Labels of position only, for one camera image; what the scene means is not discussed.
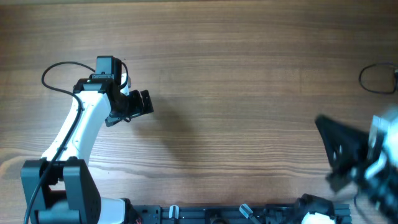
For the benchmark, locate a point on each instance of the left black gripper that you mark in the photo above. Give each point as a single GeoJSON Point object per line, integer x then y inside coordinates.
{"type": "Point", "coordinates": [138, 107]}

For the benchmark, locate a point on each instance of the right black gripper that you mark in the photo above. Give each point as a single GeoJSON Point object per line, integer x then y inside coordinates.
{"type": "Point", "coordinates": [364, 155]}

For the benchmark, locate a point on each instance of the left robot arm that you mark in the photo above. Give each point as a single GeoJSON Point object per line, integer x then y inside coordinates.
{"type": "Point", "coordinates": [58, 187]}

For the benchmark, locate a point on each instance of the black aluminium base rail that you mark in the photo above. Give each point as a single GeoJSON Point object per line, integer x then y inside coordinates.
{"type": "Point", "coordinates": [268, 214]}

